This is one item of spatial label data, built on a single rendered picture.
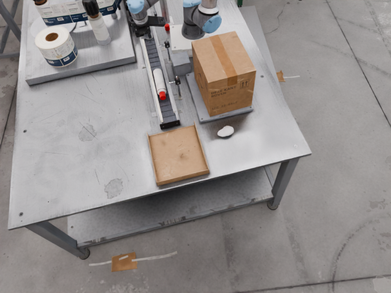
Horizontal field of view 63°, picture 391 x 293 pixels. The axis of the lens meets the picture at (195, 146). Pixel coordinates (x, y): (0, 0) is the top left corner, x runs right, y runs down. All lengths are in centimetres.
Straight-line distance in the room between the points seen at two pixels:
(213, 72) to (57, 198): 97
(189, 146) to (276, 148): 44
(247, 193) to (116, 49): 126
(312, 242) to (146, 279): 114
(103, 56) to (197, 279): 155
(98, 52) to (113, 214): 105
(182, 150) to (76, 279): 125
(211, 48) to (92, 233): 138
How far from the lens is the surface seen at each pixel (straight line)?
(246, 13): 238
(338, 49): 351
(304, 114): 288
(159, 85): 179
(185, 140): 167
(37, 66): 224
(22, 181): 184
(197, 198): 218
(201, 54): 165
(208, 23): 188
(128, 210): 223
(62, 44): 208
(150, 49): 208
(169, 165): 160
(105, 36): 217
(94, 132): 182
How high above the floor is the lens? 224
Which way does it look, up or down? 59 degrees down
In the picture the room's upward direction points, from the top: 7 degrees counter-clockwise
